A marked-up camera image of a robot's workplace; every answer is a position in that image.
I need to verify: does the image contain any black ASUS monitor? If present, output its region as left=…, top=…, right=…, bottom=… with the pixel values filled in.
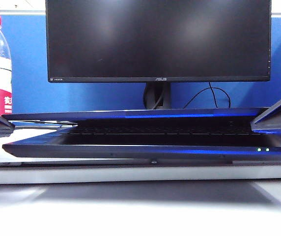
left=45, top=0, right=272, bottom=110

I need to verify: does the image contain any black Hasee laptop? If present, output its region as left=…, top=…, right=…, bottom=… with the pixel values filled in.
left=1, top=107, right=281, bottom=160

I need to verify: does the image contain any blue desk partition panel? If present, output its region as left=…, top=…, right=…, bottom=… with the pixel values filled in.
left=0, top=13, right=281, bottom=116

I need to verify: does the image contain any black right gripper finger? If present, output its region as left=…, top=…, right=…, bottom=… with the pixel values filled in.
left=250, top=85, right=281, bottom=135

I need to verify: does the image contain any white desk slab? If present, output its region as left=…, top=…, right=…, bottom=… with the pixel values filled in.
left=0, top=164, right=281, bottom=185

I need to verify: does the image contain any thin black looping cable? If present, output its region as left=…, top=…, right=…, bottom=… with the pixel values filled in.
left=183, top=82, right=231, bottom=109

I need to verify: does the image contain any thick black monitor cable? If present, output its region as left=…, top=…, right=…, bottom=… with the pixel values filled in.
left=143, top=86, right=167, bottom=110

